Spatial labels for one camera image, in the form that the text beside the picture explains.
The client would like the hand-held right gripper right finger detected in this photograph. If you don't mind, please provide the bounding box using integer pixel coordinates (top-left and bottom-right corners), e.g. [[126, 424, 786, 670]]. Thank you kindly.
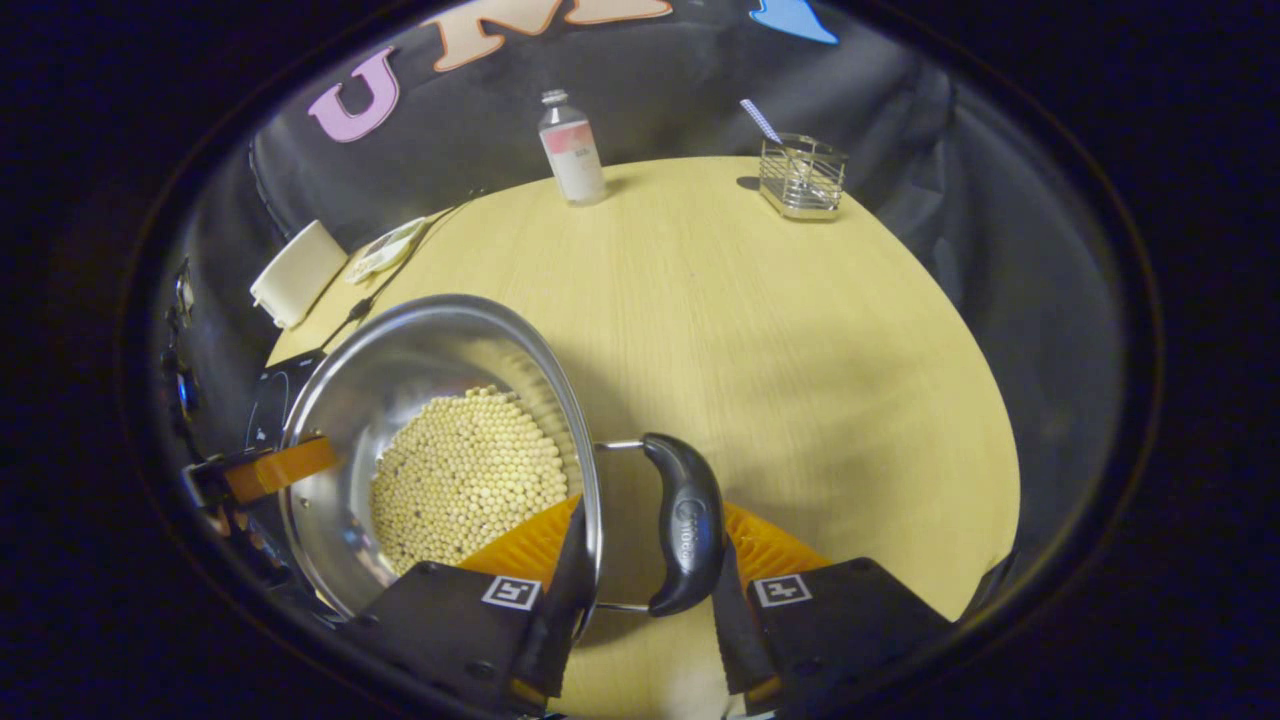
[[712, 503, 956, 716]]

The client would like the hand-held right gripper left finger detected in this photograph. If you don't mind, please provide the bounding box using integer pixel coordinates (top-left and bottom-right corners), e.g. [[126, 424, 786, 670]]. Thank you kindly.
[[340, 497, 601, 716]]

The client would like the black induction cooktop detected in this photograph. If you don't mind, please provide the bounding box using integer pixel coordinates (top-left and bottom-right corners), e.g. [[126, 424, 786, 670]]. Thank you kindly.
[[243, 348, 331, 456]]

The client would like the stainless steel pot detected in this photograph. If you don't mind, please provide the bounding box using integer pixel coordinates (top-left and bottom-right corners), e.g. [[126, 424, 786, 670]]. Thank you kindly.
[[278, 293, 726, 621]]

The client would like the white toaster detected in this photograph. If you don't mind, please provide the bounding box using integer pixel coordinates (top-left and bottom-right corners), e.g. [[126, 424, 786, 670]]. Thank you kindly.
[[250, 220, 351, 329]]

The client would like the pile of yellow beans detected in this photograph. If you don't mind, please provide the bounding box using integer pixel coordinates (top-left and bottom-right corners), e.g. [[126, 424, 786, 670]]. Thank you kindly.
[[368, 385, 571, 578]]

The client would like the white divided dish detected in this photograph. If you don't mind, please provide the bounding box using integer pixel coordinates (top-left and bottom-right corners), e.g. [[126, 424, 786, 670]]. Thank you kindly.
[[345, 216, 431, 286]]

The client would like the clear bottle pink label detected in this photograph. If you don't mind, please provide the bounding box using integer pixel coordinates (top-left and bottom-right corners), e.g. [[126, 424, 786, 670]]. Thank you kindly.
[[537, 89, 608, 207]]

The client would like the striped straw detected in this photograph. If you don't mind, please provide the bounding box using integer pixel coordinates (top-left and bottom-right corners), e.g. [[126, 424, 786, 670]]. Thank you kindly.
[[740, 98, 801, 166]]

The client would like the black cooktop power cord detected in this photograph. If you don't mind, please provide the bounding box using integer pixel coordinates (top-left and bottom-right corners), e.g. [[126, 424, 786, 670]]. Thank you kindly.
[[318, 190, 486, 353]]

